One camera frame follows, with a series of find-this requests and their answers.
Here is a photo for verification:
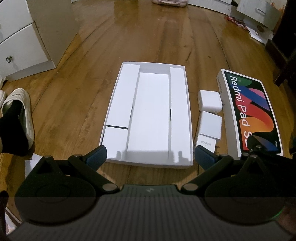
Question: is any dark wooden furniture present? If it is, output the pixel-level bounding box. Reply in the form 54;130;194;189
265;0;296;87

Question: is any white power adapter block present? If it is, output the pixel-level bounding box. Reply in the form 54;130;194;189
194;111;223;154

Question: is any white drawer cabinet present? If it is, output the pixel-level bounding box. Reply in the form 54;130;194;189
0;0;80;81

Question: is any white charger with prongs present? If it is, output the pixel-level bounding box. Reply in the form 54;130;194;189
198;90;223;114

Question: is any small white paper piece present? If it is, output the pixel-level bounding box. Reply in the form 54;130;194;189
25;154;42;172

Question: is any white box tray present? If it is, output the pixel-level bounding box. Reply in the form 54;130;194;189
99;61;194;169

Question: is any person's black-socked foot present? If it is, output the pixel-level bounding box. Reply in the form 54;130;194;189
0;102;29;156

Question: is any colourful printed tablet box lid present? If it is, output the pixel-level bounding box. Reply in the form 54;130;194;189
217;69;284;158

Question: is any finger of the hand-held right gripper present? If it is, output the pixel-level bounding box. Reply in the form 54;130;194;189
248;134;296;164

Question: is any grey cabinet with handle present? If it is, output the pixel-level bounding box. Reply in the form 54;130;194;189
236;0;282;31

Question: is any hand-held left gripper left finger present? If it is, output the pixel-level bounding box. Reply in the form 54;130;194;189
35;146;120;194

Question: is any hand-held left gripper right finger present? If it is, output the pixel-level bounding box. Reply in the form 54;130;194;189
180;146;266;193

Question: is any white slipper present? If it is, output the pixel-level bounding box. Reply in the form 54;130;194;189
0;88;35;151

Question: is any white paper sheet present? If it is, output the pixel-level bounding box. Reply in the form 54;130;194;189
249;29;274;45

